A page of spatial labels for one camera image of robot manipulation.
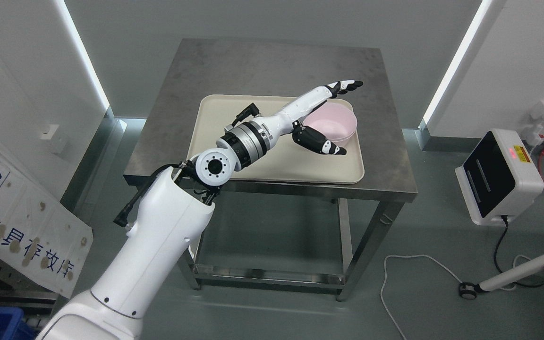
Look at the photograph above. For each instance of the white sign board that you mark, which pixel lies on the white sign board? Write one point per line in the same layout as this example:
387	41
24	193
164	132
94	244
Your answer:
39	238

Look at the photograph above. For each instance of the white wheeled stand leg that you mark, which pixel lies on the white wheeled stand leg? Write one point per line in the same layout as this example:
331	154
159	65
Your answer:
470	291

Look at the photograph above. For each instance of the white wall socket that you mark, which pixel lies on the white wall socket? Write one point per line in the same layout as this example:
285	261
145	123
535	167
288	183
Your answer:
531	131
52	133

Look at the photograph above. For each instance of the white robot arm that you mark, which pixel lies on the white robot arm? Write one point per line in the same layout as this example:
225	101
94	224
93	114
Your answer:
168	219

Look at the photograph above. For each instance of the pink bowl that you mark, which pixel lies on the pink bowl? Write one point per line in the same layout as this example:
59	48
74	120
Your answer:
335	120

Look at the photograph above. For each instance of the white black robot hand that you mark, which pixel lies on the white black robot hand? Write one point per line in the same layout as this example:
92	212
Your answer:
288	120

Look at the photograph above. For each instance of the white wall socket left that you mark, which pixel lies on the white wall socket left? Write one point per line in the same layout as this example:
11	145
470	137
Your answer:
52	133

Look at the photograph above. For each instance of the beige plastic tray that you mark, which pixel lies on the beige plastic tray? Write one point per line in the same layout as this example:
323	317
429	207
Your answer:
287	161

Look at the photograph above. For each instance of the stainless steel table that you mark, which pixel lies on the stainless steel table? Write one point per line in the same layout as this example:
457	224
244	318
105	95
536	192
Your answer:
205	66

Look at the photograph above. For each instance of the white black box device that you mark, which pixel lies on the white black box device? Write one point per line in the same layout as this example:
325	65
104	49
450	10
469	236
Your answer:
498	180

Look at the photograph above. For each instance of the white wall socket right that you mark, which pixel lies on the white wall socket right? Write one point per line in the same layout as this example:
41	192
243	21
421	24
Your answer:
531	131

